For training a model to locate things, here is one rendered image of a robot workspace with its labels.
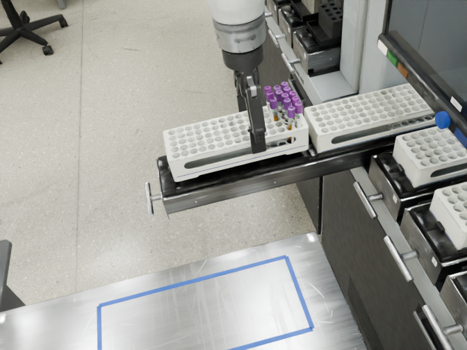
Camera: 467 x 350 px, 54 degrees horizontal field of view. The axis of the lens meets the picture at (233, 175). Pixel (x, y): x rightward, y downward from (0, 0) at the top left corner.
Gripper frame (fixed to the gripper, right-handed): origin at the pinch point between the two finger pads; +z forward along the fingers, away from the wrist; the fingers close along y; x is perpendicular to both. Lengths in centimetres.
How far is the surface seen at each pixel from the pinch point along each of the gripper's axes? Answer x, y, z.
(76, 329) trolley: -39, 32, 7
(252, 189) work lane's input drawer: -2.6, 6.8, 11.6
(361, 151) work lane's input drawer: 22.3, 6.8, 8.3
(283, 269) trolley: -2.7, 30.8, 6.7
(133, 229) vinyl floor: -47, -55, 89
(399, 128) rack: 31.5, 5.0, 6.0
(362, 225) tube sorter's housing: 23.6, 9.1, 32.6
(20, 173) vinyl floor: -101, -108, 89
